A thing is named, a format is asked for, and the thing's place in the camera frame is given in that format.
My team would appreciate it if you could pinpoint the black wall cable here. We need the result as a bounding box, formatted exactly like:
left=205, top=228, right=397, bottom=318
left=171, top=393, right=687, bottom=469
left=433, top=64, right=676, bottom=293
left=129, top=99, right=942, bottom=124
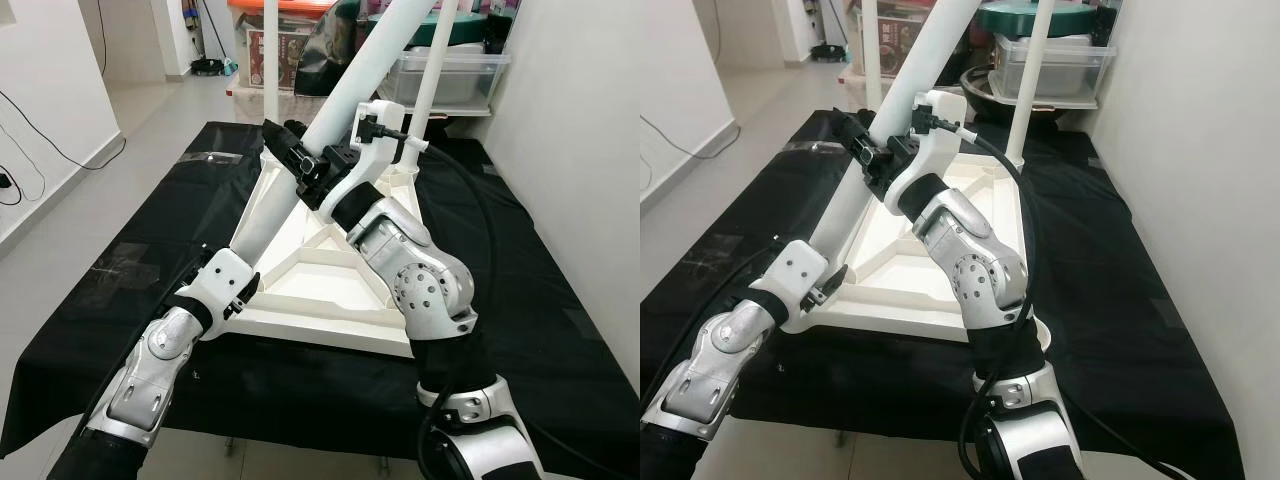
left=640, top=115, right=741, bottom=161
left=0, top=90, right=126, bottom=171
left=0, top=130, right=46, bottom=206

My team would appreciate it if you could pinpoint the beige cloth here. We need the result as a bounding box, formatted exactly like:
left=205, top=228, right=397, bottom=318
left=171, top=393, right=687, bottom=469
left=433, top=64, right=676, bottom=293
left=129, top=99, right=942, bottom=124
left=840, top=75, right=901, bottom=116
left=232, top=85, right=331, bottom=126

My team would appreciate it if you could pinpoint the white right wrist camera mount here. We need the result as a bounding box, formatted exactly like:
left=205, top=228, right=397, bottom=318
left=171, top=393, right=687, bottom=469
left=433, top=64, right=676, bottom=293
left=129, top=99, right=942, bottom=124
left=883, top=90, right=976, bottom=206
left=320, top=100, right=433, bottom=213

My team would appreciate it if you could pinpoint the black wok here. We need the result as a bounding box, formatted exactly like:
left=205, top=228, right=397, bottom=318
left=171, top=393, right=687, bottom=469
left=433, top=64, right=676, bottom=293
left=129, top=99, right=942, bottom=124
left=958, top=65, right=1096, bottom=121

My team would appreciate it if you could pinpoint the clear tape patch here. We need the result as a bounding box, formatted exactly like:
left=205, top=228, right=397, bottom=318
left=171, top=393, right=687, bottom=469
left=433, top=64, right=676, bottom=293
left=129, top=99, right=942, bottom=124
left=90, top=245, right=161, bottom=291
left=685, top=235, right=746, bottom=276

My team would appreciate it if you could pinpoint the white plastic table top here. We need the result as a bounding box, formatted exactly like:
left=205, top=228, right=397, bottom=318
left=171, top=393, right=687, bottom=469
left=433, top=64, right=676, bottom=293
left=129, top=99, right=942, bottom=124
left=215, top=135, right=481, bottom=359
left=795, top=125, right=1053, bottom=351

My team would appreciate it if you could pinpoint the floor mop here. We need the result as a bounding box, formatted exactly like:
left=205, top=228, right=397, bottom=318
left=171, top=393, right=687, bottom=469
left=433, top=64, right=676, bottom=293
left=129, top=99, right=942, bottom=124
left=192, top=0, right=236, bottom=79
left=805, top=0, right=851, bottom=63

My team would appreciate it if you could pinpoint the clear plastic container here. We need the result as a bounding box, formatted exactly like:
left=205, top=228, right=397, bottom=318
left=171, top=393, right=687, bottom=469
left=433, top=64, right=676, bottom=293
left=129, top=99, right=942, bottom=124
left=990, top=38, right=1118, bottom=101
left=378, top=50, right=511, bottom=109

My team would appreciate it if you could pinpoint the green pot lid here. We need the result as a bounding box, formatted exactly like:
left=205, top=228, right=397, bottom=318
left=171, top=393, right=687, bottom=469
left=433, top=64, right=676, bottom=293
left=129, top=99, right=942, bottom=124
left=978, top=0, right=1101, bottom=39
left=370, top=10, right=501, bottom=49

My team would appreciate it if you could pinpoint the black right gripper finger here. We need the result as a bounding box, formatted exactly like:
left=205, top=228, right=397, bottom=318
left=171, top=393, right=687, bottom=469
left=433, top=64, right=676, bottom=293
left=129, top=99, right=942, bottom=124
left=262, top=120, right=321, bottom=186
left=832, top=108, right=889, bottom=179

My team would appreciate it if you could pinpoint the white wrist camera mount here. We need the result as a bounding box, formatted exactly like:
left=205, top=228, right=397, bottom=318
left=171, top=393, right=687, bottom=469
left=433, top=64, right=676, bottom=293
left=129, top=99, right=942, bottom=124
left=195, top=247, right=263, bottom=319
left=883, top=90, right=976, bottom=206
left=320, top=100, right=433, bottom=213
left=768, top=240, right=831, bottom=316

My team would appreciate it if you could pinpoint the clear box with orange lid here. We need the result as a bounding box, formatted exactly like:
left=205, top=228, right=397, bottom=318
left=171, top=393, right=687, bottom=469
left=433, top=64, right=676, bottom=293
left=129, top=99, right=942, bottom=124
left=228, top=0, right=341, bottom=96
left=848, top=0, right=936, bottom=86

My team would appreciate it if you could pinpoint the glossy black bag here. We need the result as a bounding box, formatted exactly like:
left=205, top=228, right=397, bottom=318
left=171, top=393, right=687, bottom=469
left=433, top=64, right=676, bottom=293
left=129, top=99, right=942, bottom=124
left=300, top=0, right=366, bottom=101

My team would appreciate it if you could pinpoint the black tablecloth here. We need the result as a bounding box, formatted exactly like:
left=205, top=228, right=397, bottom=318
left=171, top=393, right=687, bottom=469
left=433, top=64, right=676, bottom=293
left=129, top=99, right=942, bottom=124
left=0, top=120, right=641, bottom=480
left=640, top=108, right=1246, bottom=480

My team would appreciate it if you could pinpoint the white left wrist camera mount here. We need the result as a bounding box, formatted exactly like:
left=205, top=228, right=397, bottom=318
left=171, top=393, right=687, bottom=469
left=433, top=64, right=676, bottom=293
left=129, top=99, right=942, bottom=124
left=768, top=240, right=831, bottom=316
left=195, top=247, right=263, bottom=319

